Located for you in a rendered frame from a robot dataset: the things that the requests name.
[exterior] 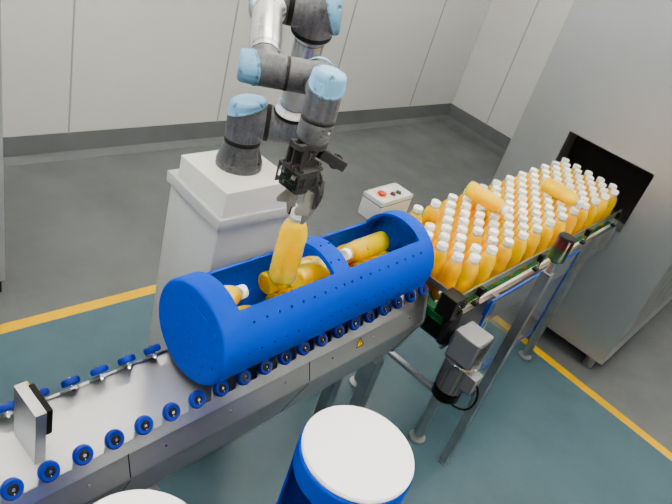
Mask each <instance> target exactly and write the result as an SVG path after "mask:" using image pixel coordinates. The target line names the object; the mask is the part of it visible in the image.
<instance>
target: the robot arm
mask: <svg viewBox="0 0 672 504"><path fill-rule="evenodd" d="M342 6H343V0H250V1H249V15H250V17H251V28H250V38H249V48H242V49H241V50H240V54H239V61H238V68H237V80H238V81H239V82H241V83H246V84H250V85H252V86H261V87H267V88H272V89H278V90H283V92H282V97H280V98H278V99H277V100H276V102H275V105H274V104H268V102H267V99H266V98H265V97H263V96H260V95H257V94H240V95H237V96H234V97H233V98H232V99H231V100H230V102H229V107H228V110H227V120H226V127H225V135H224V141H223V143H222V145H221V147H220V149H219V151H218V152H217V155H216V160H215V163H216V165H217V167H218V168H220V169H221V170H223V171H225V172H227V173H230V174H233V175H238V176H252V175H256V174H258V173H259V172H260V171H261V169H262V157H261V151H260V143H261V140H263V141H269V142H275V143H281V144H287V145H289V146H288V150H287V154H286V158H284V159H279V162H278V167H277V171H276V175H275V179H274V180H279V181H278V182H279V183H280V184H281V185H282V186H284V187H285V188H286V189H285V190H284V191H283V192H281V193H280V194H278V196H277V198H276V200H277V201H278V202H286V208H287V214H290V213H291V209H292V208H293V207H295V206H296V201H297V200H298V195H299V194H300V195H302V194H304V195H303V199H302V202H301V203H300V204H299V205H298V206H297V207H296V208H295V211H294V214H295V215H296V216H302V217H301V225H302V224H304V223H306V222H307V221H308V220H309V218H310V217H311V216H312V214H313V213H314V211H315V209H316V208H317V207H318V205H319V203H320V202H321V200H322V197H323V194H324V183H325V181H323V179H324V175H325V174H324V171H323V169H324V168H323V167H322V166H321V165H322V163H321V162H319V161H318V160H316V159H315V158H316V157H317V158H318V159H320V160H322V161H324V162H325V163H327V164H328V165H329V167H330V168H332V169H338V170H339V171H341V172H343V171H344V170H345V168H346V167H347V165H348V163H347V162H345V161H344V160H343V158H342V156H341V155H340V154H337V153H332V152H331V151H329V150H327V147H328V143H329V142H330V139H331V135H332V132H333V128H334V125H335V122H336V118H337V115H338V111H339V108H340V104H341V101H342V97H343V95H344V93H345V85H346V81H347V77H346V75H345V73H344V72H342V71H341V70H340V69H338V68H335V67H334V66H333V64H332V63H331V62H330V61H329V60H328V59H327V58H324V57H321V55H322V51H323V48H324V45H326V44H328V43H329V42H330V41H331V39H332V35H333V36H336V35H339V33H340V28H341V20H342ZM282 24H283V25H287V26H291V33H292V35H293V36H294V41H293V46H292V51H291V55H290V56H288V55H282V54H281V53H282ZM280 165H282V169H281V173H280V175H278V171H279V167H280ZM311 188H312V189H311ZM307 190H308V191H307ZM309 190H311V191H309Z"/></svg>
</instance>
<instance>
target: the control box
mask: <svg viewBox="0 0 672 504"><path fill-rule="evenodd" d="M390 187H391V188H390ZM392 187H393V188H392ZM383 189H386V190H385V192H386V193H387V195H386V196H381V195H379V193H378V191H379V190H383ZM396 190H400V191H401V194H398V193H396ZM383 191H384V190H383ZM392 191H394V192H395V193H396V195H395V196H393V195H391V194H390V193H391V192H392ZM412 197H413V194H412V193H411V192H409V191H408V190H406V189H405V188H403V187H402V186H400V185H399V184H397V183H392V184H388V185H385V186H381V187H377V188H374V189H370V190H366V191H364V194H363V197H362V200H361V203H360V206H359V209H358V213H360V214H361V215H362V216H364V217H365V218H367V219H369V218H370V217H372V216H374V215H377V214H380V213H383V212H386V211H390V210H399V211H404V212H407V210H408V207H409V204H410V202H411V199H412Z"/></svg>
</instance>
